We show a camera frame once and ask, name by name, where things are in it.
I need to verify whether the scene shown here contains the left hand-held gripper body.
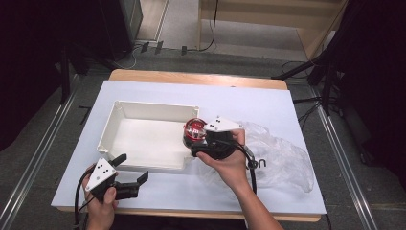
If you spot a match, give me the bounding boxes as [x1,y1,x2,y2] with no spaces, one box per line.
[85,156,141,203]

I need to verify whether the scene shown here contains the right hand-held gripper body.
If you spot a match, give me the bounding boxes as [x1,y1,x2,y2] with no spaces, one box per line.
[204,116,242,161]

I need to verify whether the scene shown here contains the red clear toy ball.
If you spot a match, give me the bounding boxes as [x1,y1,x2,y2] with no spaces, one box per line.
[183,117,209,150]

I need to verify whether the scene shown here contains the white plastic bin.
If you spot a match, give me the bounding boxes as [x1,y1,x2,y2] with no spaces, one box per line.
[96,100,200,172]

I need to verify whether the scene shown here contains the translucent white plastic bag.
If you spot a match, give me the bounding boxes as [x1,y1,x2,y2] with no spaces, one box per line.
[194,120,315,195]

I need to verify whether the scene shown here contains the person's right hand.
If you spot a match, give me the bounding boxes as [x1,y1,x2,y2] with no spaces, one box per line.
[195,128,253,190]

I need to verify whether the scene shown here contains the person's left hand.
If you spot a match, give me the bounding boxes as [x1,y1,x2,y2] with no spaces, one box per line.
[81,164,119,230]

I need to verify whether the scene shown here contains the person's dark clothing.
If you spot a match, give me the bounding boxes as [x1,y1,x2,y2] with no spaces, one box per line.
[109,214,248,230]

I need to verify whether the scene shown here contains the white table sheet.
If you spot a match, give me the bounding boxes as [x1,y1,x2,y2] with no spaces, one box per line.
[51,80,327,216]

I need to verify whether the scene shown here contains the wooden table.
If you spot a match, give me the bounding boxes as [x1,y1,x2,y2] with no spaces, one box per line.
[56,68,322,223]

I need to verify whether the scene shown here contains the black stand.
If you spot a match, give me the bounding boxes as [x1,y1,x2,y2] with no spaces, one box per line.
[271,56,337,117]

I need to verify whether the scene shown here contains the light wooden shelf unit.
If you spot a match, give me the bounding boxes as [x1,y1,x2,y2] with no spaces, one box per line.
[196,0,350,61]

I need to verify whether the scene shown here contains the black curtain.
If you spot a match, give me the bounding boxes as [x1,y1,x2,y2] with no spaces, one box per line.
[0,0,108,152]
[314,0,406,193]

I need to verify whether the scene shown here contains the dark cabinet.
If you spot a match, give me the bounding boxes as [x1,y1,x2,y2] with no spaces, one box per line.
[99,0,144,61]

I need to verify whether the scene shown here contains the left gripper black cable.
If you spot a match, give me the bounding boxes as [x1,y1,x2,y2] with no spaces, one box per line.
[74,167,97,230]

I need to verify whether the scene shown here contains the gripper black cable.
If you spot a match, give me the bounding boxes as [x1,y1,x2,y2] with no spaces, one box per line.
[223,138,259,196]
[74,167,97,230]

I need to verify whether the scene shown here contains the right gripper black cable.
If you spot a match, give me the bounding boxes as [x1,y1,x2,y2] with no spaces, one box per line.
[223,138,259,196]

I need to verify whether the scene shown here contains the metal floor rail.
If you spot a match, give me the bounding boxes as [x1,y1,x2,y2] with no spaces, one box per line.
[0,92,78,230]
[314,99,379,230]

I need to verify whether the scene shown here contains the black floor cables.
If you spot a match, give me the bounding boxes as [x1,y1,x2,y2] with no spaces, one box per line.
[281,60,324,128]

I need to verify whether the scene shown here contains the black stand post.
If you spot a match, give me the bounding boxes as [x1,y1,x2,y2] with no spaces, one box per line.
[59,47,72,105]

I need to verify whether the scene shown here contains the white floor cable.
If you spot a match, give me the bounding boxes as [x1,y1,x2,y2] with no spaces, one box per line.
[113,44,143,70]

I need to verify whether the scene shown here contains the hanging black cable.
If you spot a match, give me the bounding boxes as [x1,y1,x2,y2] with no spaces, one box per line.
[191,0,220,53]

